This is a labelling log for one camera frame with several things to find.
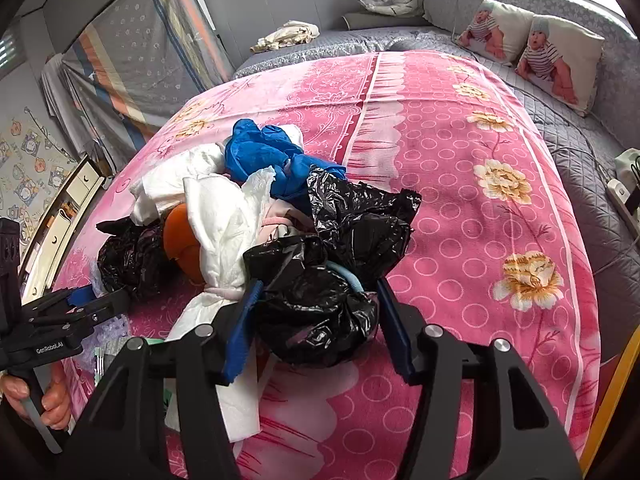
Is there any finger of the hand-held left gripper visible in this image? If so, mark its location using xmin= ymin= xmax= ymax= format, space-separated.
xmin=65 ymin=289 xmax=132 ymax=334
xmin=22 ymin=285 xmax=97 ymax=319

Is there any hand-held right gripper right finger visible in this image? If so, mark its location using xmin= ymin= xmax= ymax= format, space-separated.
xmin=375 ymin=277 xmax=583 ymax=480

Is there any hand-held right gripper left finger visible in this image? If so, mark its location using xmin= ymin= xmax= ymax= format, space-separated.
xmin=67 ymin=280 xmax=266 ymax=480

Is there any black plastic bag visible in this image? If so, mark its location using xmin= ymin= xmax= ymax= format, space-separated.
xmin=306 ymin=165 xmax=422 ymax=282
xmin=243 ymin=235 xmax=382 ymax=367
xmin=96 ymin=220 xmax=169 ymax=304

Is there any pink wad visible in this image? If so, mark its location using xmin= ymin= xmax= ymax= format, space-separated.
xmin=260 ymin=200 xmax=315 ymax=241

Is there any person's left hand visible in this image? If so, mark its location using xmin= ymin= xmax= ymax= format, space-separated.
xmin=0 ymin=364 xmax=74 ymax=430

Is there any orange peel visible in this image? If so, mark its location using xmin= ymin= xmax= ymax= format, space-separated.
xmin=164 ymin=204 xmax=207 ymax=282

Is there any large white paper towel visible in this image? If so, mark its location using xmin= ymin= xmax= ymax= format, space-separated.
xmin=165 ymin=166 xmax=279 ymax=441

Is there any white drawer cabinet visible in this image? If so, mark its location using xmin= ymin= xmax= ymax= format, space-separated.
xmin=22 ymin=155 xmax=114 ymax=301

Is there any pink floral blanket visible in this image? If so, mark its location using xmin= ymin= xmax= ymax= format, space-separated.
xmin=52 ymin=50 xmax=601 ymax=480

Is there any blue plastic bag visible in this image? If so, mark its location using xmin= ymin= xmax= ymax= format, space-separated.
xmin=224 ymin=119 xmax=347 ymax=212

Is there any striped hanging sheet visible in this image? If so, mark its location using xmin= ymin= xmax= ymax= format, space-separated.
xmin=60 ymin=0 xmax=236 ymax=161

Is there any white power strip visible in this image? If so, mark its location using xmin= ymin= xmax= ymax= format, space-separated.
xmin=606 ymin=177 xmax=640 ymax=241

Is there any light green cloth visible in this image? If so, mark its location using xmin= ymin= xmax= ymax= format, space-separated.
xmin=614 ymin=147 xmax=640 ymax=196

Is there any cream crumpled cloth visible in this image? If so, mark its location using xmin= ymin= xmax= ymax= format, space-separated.
xmin=250 ymin=20 xmax=321 ymax=54

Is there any baby print pillow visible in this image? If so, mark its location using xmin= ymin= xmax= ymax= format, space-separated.
xmin=456 ymin=0 xmax=534 ymax=67
xmin=515 ymin=15 xmax=606 ymax=119

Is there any small grey lace cushion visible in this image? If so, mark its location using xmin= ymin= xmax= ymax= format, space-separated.
xmin=424 ymin=0 xmax=496 ymax=36

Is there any large grey lace backrest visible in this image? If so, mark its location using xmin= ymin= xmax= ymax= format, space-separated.
xmin=490 ymin=0 xmax=640 ymax=136

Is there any cartoon wall sticker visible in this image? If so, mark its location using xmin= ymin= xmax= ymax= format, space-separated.
xmin=0 ymin=107 xmax=81 ymax=221

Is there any white cable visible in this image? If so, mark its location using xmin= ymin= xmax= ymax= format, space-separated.
xmin=500 ymin=85 xmax=617 ymax=187

